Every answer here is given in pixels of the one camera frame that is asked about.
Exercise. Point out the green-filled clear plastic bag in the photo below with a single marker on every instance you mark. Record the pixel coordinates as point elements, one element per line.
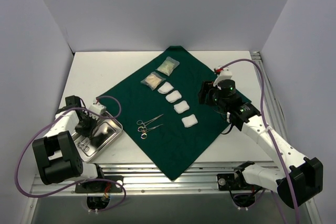
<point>168,66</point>

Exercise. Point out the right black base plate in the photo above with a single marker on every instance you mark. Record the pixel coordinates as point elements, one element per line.
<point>228,180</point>

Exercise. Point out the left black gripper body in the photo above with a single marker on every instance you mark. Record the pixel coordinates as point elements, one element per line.
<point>87,125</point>

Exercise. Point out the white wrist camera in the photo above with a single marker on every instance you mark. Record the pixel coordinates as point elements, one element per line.
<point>97,108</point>
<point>222,74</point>

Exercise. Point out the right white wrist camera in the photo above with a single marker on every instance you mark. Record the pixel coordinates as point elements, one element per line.
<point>222,74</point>

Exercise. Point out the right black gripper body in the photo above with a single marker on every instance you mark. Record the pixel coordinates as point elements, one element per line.
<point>205,94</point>

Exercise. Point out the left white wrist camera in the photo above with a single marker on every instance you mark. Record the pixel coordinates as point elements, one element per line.
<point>97,108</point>

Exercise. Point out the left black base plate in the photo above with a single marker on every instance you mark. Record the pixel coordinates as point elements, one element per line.
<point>97,187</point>

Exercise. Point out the steel hemostat silver rings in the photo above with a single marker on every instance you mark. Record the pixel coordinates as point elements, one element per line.
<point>149,120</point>

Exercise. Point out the green surgical drape cloth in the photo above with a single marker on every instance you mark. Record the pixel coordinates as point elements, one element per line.
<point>152,122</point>

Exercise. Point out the steel forceps long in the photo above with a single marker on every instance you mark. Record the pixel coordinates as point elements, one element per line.
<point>94,140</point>

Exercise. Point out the aluminium rail frame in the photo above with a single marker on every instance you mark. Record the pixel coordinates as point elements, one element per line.
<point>194,195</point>

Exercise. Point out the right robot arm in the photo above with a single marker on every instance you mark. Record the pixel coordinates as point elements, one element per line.
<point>298,178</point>

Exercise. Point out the steel hemostat gold rings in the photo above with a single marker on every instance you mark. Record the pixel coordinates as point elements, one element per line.
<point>151,129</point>

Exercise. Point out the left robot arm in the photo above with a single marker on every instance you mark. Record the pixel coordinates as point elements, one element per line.
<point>56,154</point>

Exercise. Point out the white gauze pad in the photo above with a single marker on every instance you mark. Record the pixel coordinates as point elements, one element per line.
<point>173,96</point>
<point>189,121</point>
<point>181,107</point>
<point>165,88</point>

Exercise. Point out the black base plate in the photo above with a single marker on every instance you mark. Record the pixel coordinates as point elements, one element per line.
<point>97,187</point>
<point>228,180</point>

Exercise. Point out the stainless steel instrument tray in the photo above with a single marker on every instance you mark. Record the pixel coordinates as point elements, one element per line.
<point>111,129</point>

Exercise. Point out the tan-filled clear plastic bag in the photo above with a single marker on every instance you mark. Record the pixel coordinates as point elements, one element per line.
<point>153,80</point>

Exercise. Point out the steel surgical scissors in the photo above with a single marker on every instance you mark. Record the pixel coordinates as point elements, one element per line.
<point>91,136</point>

